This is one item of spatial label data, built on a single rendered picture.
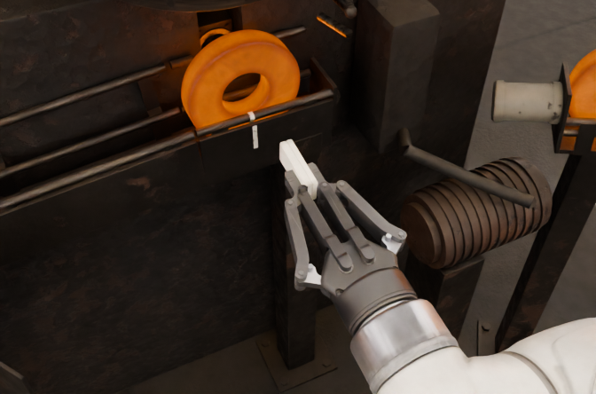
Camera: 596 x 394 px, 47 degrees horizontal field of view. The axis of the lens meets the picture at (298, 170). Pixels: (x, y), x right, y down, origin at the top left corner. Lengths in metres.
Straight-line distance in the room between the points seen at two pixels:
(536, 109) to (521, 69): 1.23
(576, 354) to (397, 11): 0.49
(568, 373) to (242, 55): 0.50
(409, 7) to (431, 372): 0.50
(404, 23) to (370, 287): 0.39
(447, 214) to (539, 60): 1.31
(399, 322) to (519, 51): 1.75
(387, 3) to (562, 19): 1.60
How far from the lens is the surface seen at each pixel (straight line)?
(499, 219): 1.07
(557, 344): 0.68
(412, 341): 0.62
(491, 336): 1.55
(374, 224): 0.72
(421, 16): 0.93
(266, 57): 0.86
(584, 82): 1.00
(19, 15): 0.84
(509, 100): 1.00
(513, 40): 2.35
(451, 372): 0.61
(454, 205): 1.04
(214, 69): 0.84
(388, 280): 0.66
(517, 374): 0.64
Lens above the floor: 1.30
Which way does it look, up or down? 46 degrees down
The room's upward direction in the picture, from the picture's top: straight up
